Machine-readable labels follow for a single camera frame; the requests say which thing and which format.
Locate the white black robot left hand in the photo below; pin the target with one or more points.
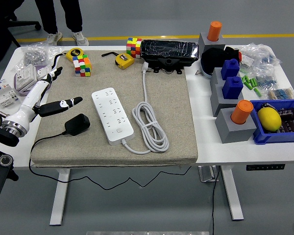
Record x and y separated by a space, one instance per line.
31 98

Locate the black plug adapter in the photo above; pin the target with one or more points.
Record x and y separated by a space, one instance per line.
77 124

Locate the white power strip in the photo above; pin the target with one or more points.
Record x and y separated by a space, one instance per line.
112 115

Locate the purple plastic tray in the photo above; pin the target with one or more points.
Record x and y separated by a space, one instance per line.
22 93

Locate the white circuit breaker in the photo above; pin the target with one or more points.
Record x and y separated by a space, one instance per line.
5 96

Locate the clear bag of screws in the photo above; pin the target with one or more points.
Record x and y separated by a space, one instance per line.
34 55

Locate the colourful twisted puzzle cube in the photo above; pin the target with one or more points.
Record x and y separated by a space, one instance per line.
82 66

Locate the yellow tape measure black label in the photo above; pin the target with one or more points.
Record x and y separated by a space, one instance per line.
74 53

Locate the person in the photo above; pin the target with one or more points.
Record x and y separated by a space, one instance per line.
0 36
71 17

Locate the black office chair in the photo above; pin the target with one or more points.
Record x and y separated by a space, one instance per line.
27 24

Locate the black hex key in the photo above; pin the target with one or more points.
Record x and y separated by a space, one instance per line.
110 54

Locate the yellow tape measure silver clip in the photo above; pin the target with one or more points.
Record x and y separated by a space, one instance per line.
124 61

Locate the grey-brown fabric mat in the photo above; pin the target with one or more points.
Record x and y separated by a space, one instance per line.
161 110

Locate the black device wrapped in film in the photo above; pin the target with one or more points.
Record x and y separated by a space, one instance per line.
169 51

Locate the white blue curved object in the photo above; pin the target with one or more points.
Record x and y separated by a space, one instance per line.
207 73

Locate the black cloth bundle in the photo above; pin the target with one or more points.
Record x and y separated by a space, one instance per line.
213 58

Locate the grey block round hole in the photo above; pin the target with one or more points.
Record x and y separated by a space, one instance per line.
232 133
210 45

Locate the orange cylinder peg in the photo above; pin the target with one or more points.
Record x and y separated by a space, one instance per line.
214 30
241 112

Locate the white table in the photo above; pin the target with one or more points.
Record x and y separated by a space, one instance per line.
223 154

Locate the blue square peg block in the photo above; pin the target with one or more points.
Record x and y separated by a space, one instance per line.
232 88
229 69

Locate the small red object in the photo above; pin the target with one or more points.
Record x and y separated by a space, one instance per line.
240 56

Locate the large clear plastic bag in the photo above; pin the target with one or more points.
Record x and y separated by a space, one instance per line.
259 56

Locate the small black yellow tool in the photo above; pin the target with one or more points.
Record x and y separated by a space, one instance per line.
265 106

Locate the clear bag blue components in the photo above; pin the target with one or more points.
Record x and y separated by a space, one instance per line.
265 82

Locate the yellow lemon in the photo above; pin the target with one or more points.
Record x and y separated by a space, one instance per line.
269 118

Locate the blue plastic bin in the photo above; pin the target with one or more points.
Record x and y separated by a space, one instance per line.
272 138

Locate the black table control panel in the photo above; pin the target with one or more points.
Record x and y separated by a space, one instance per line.
265 167

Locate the clear bag of resistors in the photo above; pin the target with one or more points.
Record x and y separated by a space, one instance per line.
281 93

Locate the dark brown capacitors pile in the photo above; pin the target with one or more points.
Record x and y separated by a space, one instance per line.
291 122

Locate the white wall socket panel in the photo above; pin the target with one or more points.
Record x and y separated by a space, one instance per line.
40 73
25 77

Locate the silver metal bracket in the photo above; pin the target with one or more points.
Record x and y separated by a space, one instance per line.
207 174

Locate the green plastic wall anchor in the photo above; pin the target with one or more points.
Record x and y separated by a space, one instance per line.
253 82
245 79
248 85
243 71
257 92

